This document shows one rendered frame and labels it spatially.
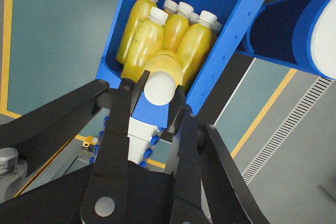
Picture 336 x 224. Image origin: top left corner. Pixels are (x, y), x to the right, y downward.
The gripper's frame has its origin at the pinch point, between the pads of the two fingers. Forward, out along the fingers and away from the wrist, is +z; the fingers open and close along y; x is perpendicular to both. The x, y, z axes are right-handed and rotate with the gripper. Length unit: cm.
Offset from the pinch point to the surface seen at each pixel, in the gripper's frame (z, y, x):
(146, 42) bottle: 20.7, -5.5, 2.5
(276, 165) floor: 134, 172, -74
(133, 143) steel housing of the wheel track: 42, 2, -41
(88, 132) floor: 134, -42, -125
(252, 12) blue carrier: 16.9, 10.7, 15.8
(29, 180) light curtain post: 32, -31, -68
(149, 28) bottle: 21.3, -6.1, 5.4
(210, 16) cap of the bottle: 22.9, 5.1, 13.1
